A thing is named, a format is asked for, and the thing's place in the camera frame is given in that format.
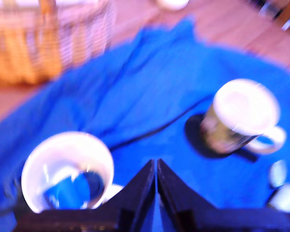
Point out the white insulated bottle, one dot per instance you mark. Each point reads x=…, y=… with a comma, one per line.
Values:
x=171, y=3

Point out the blue cloth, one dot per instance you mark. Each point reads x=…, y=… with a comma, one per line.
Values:
x=159, y=84

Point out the blue cartoon print mug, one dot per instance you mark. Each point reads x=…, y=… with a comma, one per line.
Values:
x=62, y=149

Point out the blue coffee capsule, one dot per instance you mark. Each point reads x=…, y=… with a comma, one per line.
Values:
x=70, y=191

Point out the green floral print mug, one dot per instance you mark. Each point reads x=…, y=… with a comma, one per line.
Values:
x=244, y=106

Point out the white coffee capsule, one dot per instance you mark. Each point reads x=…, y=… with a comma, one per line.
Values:
x=278, y=172
x=284, y=197

